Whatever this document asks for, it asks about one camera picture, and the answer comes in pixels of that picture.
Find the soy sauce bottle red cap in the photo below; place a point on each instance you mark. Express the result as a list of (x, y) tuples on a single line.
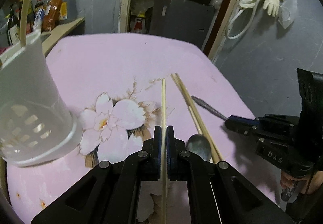
[(39, 4)]

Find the clear hanging plastic bag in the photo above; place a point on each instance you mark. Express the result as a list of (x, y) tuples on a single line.
[(287, 13)]

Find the dark wine bottle white label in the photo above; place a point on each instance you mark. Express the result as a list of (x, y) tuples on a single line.
[(12, 27)]

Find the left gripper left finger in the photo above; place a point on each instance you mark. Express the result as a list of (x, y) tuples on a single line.
[(108, 193)]

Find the pink floral table cloth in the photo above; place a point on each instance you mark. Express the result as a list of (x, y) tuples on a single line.
[(112, 83)]

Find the metal spoon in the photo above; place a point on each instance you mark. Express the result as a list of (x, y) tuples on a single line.
[(198, 143)]

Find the black cabinet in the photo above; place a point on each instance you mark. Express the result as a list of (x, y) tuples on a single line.
[(182, 20)]

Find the door frame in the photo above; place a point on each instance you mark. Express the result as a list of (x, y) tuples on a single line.
[(217, 36)]

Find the right hand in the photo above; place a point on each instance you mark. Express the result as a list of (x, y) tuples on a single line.
[(288, 181)]

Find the orange spice bag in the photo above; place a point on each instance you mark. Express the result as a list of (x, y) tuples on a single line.
[(51, 15)]

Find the white plastic utensil holder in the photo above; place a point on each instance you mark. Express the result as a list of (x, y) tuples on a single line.
[(36, 125)]

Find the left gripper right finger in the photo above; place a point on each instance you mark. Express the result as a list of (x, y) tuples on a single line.
[(218, 193)]

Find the large oil jug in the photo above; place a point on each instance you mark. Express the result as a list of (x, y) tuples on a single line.
[(68, 11)]

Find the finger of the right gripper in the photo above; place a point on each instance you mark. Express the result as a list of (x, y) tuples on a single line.
[(237, 122)]

